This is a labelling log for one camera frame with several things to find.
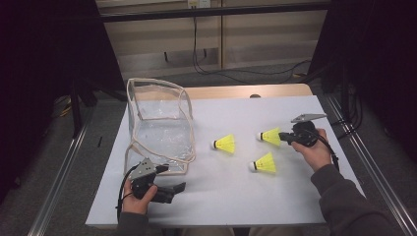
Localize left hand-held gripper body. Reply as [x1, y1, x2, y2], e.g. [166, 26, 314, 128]
[128, 157, 177, 205]

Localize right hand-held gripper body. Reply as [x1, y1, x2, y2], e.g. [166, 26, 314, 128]
[290, 113, 328, 148]

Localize yellow shuttlecock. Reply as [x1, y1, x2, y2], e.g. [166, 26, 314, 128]
[210, 133, 236, 154]
[256, 127, 282, 147]
[248, 150, 277, 175]

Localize clear plastic bag beige trim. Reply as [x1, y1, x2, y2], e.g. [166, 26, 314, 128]
[123, 78, 198, 178]

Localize person's right hand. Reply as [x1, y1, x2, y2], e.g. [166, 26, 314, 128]
[291, 128, 333, 173]

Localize person's left hand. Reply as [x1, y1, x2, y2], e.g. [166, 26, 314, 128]
[121, 178, 159, 216]

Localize white table sheet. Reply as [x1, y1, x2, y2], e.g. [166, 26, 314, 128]
[85, 94, 378, 228]

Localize black metal stand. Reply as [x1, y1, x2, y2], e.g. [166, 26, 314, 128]
[68, 77, 99, 139]

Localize black curtain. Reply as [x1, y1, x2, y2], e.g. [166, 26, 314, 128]
[0, 0, 126, 205]
[308, 0, 417, 161]

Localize black horizontal bar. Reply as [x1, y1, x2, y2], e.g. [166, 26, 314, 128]
[99, 2, 332, 24]

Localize right hand-held gripper cable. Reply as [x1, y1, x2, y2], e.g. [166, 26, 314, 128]
[308, 129, 340, 172]

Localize hand-held gripper cable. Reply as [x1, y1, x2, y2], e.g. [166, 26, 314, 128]
[308, 129, 340, 172]
[115, 165, 139, 222]

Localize left hand-held gripper cable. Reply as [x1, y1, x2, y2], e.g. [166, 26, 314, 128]
[115, 165, 139, 222]

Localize black floor cables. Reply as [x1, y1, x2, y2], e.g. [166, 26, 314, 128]
[330, 85, 365, 141]

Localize aluminium floor rail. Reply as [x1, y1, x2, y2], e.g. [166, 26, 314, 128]
[27, 107, 96, 236]
[326, 94, 417, 236]

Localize yellow floor cable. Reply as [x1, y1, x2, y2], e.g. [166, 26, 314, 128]
[53, 94, 74, 119]

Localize black wall cable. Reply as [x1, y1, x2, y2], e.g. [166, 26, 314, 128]
[191, 16, 312, 85]

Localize white wall socket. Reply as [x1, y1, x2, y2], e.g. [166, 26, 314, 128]
[187, 0, 211, 9]

